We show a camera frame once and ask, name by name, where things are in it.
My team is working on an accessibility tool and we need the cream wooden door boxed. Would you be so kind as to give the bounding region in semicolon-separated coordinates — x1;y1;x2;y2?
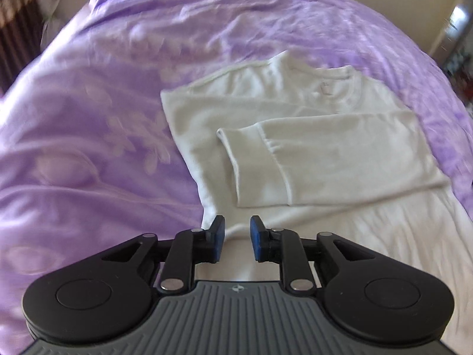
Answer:
429;0;472;66

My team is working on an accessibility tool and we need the dark patterned curtain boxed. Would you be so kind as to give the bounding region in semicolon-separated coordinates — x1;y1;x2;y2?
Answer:
1;0;43;94

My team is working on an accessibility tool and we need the white printed sweatshirt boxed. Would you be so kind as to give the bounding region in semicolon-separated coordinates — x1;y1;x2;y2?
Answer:
161;52;472;354

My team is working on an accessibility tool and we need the purple floral bed cover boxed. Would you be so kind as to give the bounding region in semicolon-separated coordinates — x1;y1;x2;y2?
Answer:
1;0;472;354

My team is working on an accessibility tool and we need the floral white curtain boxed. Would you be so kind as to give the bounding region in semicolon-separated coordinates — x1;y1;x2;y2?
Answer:
35;0;72;51

